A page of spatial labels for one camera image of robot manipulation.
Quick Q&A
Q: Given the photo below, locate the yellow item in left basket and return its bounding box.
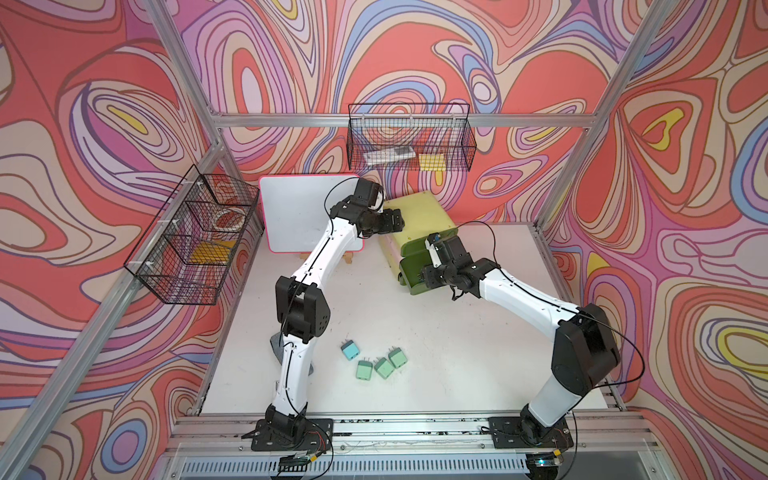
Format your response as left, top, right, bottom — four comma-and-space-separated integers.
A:
188, 240, 235, 265

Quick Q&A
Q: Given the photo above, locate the yellow green drawer cabinet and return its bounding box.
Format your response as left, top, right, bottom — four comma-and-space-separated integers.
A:
378, 191, 458, 286

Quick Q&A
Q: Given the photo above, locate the aluminium frame rail front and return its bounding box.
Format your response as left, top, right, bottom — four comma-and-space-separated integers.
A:
153, 410, 676, 479

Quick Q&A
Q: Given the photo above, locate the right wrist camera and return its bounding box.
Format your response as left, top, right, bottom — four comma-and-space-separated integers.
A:
425, 233, 471, 268

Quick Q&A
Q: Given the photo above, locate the black wire basket back wall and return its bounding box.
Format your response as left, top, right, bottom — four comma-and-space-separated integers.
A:
347, 100, 477, 173

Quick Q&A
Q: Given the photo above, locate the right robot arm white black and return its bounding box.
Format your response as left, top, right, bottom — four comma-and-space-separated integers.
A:
420, 258, 620, 428

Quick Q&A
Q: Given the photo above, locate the grey box in back basket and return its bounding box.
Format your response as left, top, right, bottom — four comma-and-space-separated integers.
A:
363, 146, 417, 166

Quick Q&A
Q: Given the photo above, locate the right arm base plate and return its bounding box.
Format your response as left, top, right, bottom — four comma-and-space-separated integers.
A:
487, 415, 575, 451

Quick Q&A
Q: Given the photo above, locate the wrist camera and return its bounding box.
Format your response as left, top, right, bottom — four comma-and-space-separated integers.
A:
351, 178, 384, 211
425, 233, 471, 268

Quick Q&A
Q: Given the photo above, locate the green plug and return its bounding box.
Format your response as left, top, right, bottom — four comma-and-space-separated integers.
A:
388, 347, 408, 369
355, 360, 374, 381
374, 358, 396, 380

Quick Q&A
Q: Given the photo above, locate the pink framed whiteboard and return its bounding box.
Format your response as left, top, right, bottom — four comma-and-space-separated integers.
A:
259, 174, 358, 254

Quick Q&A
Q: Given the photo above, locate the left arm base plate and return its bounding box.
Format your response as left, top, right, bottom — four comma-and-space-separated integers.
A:
250, 417, 334, 452

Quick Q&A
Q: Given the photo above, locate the yellow block in back basket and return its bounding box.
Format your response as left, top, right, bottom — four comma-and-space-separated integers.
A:
418, 154, 447, 172

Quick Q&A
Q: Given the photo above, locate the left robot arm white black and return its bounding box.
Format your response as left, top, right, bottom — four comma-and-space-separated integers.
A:
269, 201, 405, 420

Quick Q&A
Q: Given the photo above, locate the green circuit board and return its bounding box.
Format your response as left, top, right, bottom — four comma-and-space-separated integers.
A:
278, 455, 317, 472

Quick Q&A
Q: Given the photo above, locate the black wire basket left wall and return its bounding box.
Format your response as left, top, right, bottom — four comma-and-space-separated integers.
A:
123, 166, 260, 305

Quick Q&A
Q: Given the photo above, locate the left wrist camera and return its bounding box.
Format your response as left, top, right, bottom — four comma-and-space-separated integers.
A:
351, 178, 384, 211

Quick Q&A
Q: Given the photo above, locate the black wire basket wall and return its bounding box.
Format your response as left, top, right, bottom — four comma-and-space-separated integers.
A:
347, 100, 477, 173
123, 166, 260, 305

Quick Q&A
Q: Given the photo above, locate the teal plug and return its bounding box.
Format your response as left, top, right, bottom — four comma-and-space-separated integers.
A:
341, 340, 360, 361

